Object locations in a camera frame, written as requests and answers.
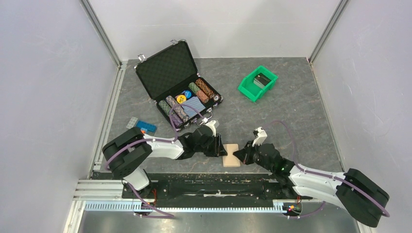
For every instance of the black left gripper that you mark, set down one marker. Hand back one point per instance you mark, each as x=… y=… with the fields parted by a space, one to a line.
x=218 y=150

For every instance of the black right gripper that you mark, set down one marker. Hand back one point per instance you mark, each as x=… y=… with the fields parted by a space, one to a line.
x=244 y=154

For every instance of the beige card holder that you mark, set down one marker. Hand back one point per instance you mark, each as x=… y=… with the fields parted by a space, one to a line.
x=230 y=160

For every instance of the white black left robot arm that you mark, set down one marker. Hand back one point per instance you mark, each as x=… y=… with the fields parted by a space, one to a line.
x=127 y=152

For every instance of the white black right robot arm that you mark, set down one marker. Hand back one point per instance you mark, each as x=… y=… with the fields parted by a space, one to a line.
x=353 y=191

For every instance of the blue patterned playing card deck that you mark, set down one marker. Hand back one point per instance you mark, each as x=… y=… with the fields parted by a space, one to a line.
x=192 y=106

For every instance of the orange blue chip row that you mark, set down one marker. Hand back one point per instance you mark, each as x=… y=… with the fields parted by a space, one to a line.
x=177 y=108

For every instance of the purple chip stack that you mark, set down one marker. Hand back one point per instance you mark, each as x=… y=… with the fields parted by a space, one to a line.
x=176 y=120

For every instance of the green red chip row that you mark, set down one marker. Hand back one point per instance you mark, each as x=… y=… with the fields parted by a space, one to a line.
x=198 y=92

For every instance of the orange black chip row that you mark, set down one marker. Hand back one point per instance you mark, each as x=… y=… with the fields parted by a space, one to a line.
x=207 y=90

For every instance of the green plastic bin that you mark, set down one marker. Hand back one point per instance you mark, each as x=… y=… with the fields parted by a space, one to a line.
x=252 y=91

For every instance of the blue small blind button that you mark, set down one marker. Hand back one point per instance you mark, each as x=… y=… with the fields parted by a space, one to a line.
x=187 y=93

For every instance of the yellow big blind button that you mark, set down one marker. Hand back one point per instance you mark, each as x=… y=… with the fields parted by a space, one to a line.
x=181 y=99

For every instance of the blue toy brick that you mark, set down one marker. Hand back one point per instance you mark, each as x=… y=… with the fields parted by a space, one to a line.
x=149 y=127

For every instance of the green blue chip row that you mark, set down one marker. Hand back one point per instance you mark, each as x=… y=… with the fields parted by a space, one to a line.
x=165 y=107

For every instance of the black poker chip case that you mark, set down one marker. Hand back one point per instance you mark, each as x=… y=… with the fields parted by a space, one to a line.
x=168 y=73

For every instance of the grey toy brick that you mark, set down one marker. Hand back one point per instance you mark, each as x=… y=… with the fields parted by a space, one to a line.
x=132 y=122

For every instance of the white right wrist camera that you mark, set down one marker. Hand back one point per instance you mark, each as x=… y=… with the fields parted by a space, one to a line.
x=260 y=136

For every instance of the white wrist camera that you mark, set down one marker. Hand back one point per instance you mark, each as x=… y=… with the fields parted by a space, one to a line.
x=260 y=136
x=212 y=124

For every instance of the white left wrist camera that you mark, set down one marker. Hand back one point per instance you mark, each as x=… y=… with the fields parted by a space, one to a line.
x=212 y=124

